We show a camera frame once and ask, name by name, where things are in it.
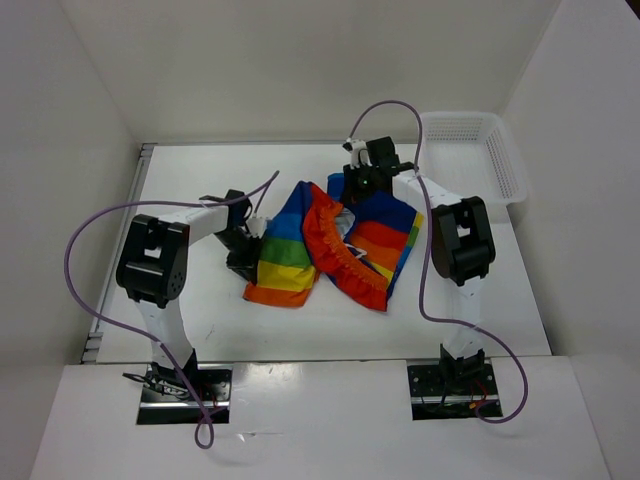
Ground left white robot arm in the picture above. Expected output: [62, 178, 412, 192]
[116, 190, 268, 400]

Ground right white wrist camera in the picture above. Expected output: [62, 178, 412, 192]
[342, 138, 371, 169]

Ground rainbow striped shorts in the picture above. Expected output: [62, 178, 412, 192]
[243, 174, 424, 312]

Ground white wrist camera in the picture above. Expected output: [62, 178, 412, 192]
[245, 215, 270, 239]
[342, 138, 371, 169]

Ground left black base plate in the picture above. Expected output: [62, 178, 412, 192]
[128, 364, 233, 426]

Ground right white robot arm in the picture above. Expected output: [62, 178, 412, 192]
[342, 137, 496, 393]

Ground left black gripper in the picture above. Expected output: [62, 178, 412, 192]
[214, 229, 265, 285]

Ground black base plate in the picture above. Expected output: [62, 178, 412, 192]
[128, 364, 233, 426]
[407, 360, 503, 421]

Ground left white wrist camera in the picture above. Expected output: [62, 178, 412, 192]
[245, 215, 270, 239]

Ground white plastic basket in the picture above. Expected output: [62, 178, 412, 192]
[420, 111, 527, 205]

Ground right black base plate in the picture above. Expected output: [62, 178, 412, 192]
[407, 360, 503, 421]

